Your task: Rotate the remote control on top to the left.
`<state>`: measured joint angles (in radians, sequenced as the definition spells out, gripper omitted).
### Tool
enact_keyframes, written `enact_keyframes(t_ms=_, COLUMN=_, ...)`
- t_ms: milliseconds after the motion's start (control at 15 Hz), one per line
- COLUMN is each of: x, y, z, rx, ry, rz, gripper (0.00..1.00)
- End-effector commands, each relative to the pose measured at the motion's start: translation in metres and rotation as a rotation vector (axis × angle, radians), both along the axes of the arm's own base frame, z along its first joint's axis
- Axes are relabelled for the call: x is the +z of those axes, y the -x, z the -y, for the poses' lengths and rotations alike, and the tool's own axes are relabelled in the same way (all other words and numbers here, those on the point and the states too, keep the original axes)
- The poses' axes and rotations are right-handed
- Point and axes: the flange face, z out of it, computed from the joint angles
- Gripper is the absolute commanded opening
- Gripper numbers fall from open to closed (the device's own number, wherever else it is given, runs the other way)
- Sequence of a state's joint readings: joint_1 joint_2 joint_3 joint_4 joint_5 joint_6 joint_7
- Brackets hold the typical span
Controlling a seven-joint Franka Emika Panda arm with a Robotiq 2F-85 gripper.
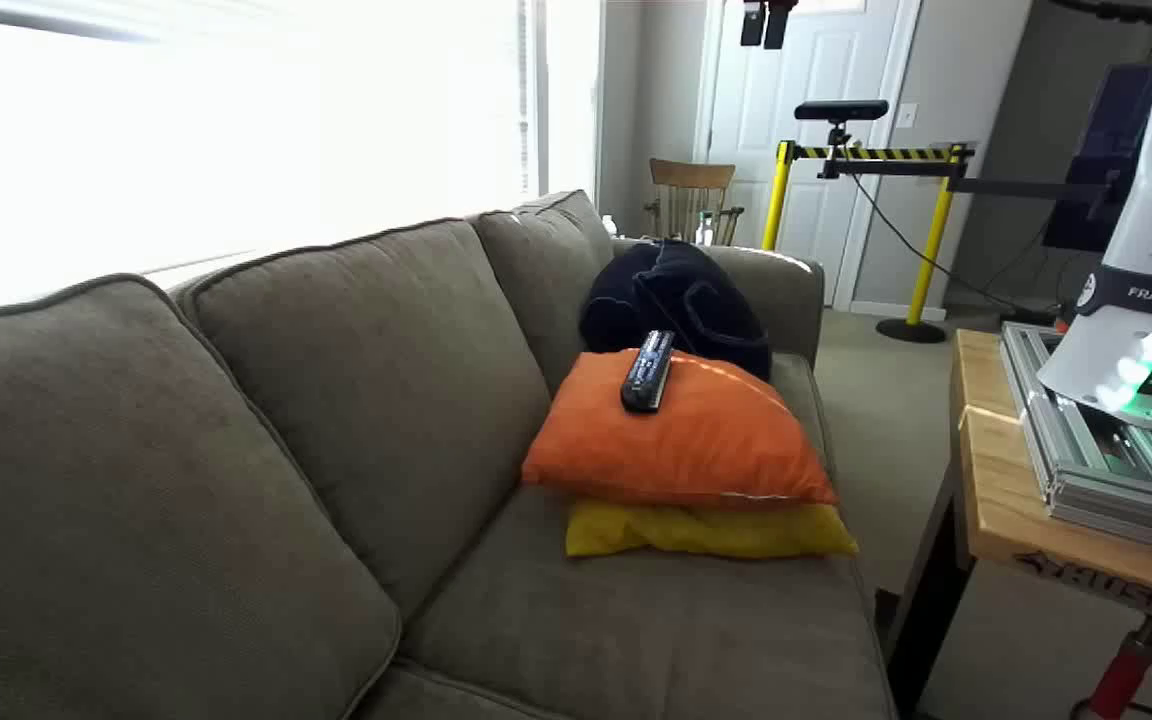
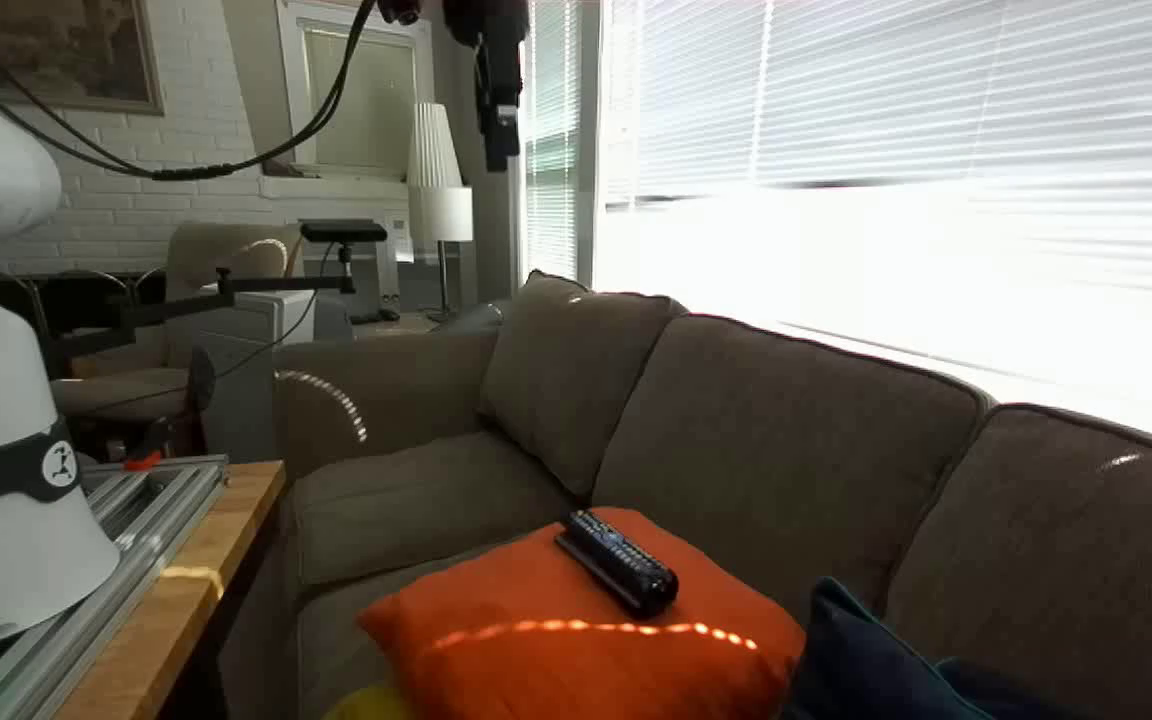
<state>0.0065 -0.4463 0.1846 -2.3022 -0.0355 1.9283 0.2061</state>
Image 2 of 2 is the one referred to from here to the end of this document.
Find orange cushion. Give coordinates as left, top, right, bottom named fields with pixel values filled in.
left=358, top=509, right=805, bottom=720

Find framed wall picture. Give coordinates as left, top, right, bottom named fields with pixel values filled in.
left=0, top=0, right=159, bottom=118

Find beige armchair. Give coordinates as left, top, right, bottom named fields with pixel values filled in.
left=51, top=222, right=304, bottom=426

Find white window blinds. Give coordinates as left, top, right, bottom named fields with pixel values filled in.
left=519, top=0, right=1152, bottom=457

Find white table lamp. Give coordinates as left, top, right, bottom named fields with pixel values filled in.
left=407, top=100, right=472, bottom=316

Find black hanging cable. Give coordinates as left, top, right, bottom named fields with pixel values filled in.
left=0, top=0, right=380, bottom=185

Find black remote control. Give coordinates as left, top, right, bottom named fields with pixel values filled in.
left=556, top=511, right=681, bottom=620

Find wooden table with aluminium rails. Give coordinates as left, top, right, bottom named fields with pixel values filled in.
left=0, top=457, right=287, bottom=720

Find brown fabric sofa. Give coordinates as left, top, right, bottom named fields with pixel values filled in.
left=271, top=277, right=1152, bottom=720

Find dark blue cushion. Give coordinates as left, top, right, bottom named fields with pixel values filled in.
left=781, top=578, right=1083, bottom=720

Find yellow cushion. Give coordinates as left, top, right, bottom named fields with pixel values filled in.
left=323, top=686, right=407, bottom=720

